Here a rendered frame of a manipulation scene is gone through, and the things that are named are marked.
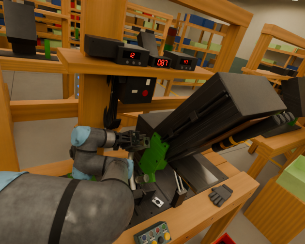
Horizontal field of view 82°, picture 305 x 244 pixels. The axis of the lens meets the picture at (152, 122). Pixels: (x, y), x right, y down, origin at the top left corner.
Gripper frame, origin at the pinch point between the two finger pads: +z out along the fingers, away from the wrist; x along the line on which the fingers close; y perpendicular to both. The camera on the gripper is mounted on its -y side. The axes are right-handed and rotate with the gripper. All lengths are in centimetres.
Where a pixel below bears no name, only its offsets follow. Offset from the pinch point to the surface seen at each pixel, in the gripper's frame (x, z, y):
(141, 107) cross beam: 28.9, 17.1, -18.6
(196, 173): -16.7, 21.5, 15.0
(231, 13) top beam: 77, 41, 43
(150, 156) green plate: -6.8, 2.6, 2.0
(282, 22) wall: 578, 812, 63
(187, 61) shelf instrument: 43, 17, 22
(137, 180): -17.8, -0.5, -5.5
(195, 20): 400, 339, -114
